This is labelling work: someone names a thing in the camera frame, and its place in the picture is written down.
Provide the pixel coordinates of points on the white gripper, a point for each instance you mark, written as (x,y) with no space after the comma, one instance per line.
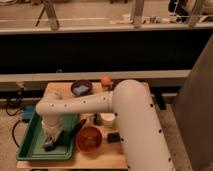
(53,132)

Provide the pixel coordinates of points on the dark towel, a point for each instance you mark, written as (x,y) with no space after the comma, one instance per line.
(66,137)

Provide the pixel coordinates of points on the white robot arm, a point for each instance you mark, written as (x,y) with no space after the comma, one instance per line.
(143,141)

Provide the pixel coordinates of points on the green plastic tray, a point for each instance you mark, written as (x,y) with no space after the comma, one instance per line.
(31,147)

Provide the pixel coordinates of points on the orange plastic bowl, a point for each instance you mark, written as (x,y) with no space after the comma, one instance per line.
(88,139)

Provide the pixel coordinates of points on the blue power box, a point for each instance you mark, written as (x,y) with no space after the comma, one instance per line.
(28,111)

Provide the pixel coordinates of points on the small dark grey can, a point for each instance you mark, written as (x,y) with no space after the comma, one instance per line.
(97,120)

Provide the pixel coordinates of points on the white cup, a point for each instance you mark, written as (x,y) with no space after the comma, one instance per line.
(108,119)

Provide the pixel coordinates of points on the small black block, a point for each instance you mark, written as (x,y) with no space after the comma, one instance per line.
(113,137)

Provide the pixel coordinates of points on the light blue cloth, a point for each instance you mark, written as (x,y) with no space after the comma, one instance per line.
(80,90)

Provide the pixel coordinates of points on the dark purple bowl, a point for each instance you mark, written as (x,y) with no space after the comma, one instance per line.
(79,83)

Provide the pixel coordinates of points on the orange round fruit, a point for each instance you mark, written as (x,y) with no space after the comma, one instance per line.
(106,81)

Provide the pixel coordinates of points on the grey cabinet panel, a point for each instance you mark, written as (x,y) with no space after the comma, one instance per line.
(193,111)

